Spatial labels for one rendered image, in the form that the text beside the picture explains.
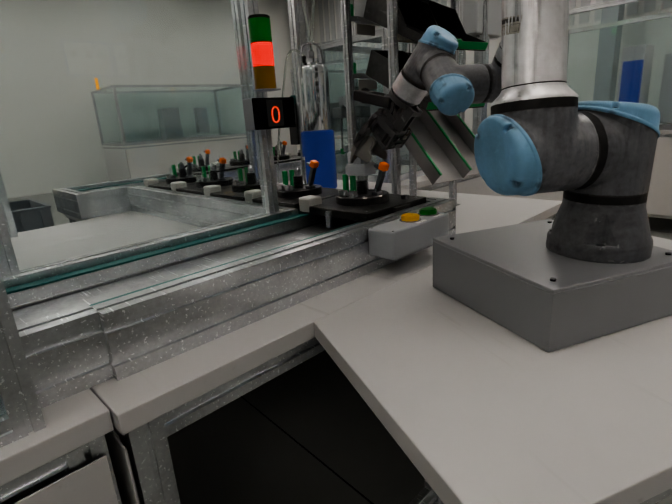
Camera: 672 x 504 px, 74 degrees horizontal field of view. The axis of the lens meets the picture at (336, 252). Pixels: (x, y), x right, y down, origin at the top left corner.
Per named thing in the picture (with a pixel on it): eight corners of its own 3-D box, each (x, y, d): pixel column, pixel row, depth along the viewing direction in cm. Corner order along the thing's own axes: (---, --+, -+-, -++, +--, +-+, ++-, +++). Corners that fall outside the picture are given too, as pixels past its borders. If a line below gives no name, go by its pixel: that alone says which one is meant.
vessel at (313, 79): (338, 129, 209) (333, 40, 198) (316, 131, 200) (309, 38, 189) (317, 130, 219) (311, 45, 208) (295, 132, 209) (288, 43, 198)
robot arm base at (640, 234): (675, 255, 70) (687, 191, 67) (599, 269, 65) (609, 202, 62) (593, 232, 83) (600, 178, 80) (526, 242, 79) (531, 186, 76)
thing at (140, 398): (563, 209, 155) (564, 201, 154) (122, 436, 55) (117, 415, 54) (298, 185, 252) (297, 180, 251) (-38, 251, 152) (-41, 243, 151)
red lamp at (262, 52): (278, 65, 104) (276, 42, 103) (261, 64, 101) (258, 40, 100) (265, 67, 108) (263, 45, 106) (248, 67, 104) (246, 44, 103)
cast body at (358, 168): (376, 173, 116) (374, 146, 114) (365, 176, 113) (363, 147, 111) (352, 173, 122) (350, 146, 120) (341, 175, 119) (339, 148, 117)
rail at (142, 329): (455, 235, 121) (456, 195, 118) (117, 381, 62) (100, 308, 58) (438, 233, 125) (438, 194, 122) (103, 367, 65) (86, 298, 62)
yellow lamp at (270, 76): (280, 88, 106) (278, 65, 104) (263, 88, 103) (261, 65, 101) (268, 89, 109) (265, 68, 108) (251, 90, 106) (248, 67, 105)
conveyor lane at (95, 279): (426, 236, 122) (426, 200, 119) (102, 366, 66) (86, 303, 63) (349, 224, 142) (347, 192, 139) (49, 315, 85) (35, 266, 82)
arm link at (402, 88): (394, 68, 97) (416, 69, 103) (384, 86, 101) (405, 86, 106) (416, 90, 95) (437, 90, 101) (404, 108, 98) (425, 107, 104)
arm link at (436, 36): (438, 38, 87) (423, 17, 92) (408, 86, 94) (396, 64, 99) (468, 51, 91) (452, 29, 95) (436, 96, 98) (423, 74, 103)
